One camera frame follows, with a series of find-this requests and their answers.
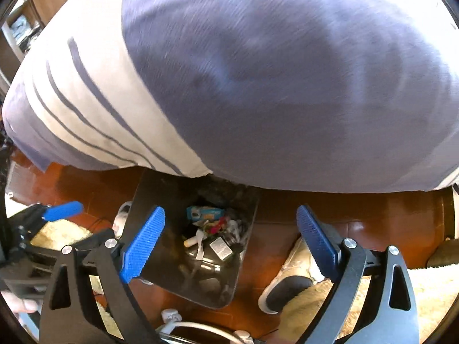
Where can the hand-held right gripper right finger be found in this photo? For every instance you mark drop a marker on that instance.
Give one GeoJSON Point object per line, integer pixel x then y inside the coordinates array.
{"type": "Point", "coordinates": [317, 243]}

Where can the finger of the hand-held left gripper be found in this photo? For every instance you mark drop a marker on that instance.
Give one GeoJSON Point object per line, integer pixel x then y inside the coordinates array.
{"type": "Point", "coordinates": [62, 210]}
{"type": "Point", "coordinates": [95, 240]}

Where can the blue packet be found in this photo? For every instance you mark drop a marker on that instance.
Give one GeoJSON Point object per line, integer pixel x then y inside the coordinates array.
{"type": "Point", "coordinates": [202, 214]}

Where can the yellow bottle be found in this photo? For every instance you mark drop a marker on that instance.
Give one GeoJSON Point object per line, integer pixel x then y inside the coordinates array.
{"type": "Point", "coordinates": [192, 242]}

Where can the blue white striped blanket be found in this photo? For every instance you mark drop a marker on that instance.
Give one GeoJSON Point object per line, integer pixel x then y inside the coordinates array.
{"type": "Point", "coordinates": [251, 79]}

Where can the colourful ribbon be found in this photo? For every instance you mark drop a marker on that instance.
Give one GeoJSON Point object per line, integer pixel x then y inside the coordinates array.
{"type": "Point", "coordinates": [215, 226]}

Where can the white sneaker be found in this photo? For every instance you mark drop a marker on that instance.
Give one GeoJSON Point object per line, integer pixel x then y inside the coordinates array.
{"type": "Point", "coordinates": [122, 218]}
{"type": "Point", "coordinates": [297, 258]}

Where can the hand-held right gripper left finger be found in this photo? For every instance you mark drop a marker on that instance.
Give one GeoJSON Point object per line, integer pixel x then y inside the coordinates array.
{"type": "Point", "coordinates": [141, 247]}

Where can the person's left hand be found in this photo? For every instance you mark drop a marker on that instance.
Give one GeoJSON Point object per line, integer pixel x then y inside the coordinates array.
{"type": "Point", "coordinates": [25, 304]}

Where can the dark green bottle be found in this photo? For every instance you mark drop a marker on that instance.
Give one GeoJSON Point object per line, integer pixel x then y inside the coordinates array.
{"type": "Point", "coordinates": [220, 248]}

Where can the black trash bin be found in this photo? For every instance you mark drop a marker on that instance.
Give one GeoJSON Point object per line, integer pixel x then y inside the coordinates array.
{"type": "Point", "coordinates": [215, 288]}

